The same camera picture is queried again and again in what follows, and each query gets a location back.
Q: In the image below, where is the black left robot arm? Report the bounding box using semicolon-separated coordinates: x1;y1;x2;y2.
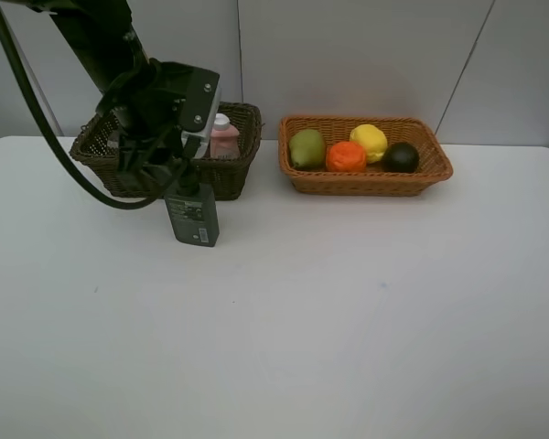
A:
22;1;220;198

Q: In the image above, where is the green red pear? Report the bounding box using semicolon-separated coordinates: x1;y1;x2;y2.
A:
289;129;327;169

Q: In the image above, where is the orange tangerine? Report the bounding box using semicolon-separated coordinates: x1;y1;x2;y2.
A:
326;141;367;173

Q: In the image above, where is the pink white-capped bottle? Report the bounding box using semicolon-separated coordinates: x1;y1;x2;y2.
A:
210;113;240;160

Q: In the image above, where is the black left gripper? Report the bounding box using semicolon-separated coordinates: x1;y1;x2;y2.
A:
95;59;201;187

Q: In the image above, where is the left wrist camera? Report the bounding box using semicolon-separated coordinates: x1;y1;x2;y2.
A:
178;68;221;159

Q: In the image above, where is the black left camera cable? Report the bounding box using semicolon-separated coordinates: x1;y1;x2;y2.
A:
0;0;166;211

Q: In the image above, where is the orange wicker basket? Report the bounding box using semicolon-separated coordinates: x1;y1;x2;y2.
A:
278;115;453;197

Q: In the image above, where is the dark purple mangosteen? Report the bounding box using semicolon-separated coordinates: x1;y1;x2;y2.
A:
381;142;420;174

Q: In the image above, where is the dark brown wicker basket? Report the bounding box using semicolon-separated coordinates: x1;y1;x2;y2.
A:
70;102;263;201

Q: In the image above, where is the dark green pump bottle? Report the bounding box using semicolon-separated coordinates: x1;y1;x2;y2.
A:
164;173;220;247

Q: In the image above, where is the yellow lemon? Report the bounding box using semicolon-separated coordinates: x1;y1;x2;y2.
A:
350;124;388;164

